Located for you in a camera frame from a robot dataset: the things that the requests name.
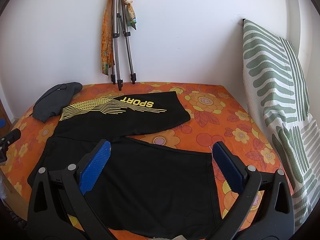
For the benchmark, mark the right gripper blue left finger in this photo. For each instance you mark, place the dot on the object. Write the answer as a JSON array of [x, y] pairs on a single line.
[[58, 208]]

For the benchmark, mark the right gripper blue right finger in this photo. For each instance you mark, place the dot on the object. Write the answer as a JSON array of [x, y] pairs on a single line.
[[228, 167]]

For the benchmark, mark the black sport pants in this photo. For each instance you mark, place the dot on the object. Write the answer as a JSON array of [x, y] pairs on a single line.
[[147, 189]]

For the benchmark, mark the folded dark grey garment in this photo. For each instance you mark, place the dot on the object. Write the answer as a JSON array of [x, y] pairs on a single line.
[[54, 100]]

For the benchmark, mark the orange floral bedspread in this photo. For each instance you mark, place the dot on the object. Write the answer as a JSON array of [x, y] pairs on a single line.
[[232, 125]]

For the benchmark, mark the orange floral scarf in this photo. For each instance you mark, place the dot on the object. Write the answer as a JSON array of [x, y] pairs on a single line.
[[107, 60]]

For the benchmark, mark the green white leaf pillow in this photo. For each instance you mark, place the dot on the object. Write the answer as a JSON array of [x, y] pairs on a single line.
[[278, 102]]

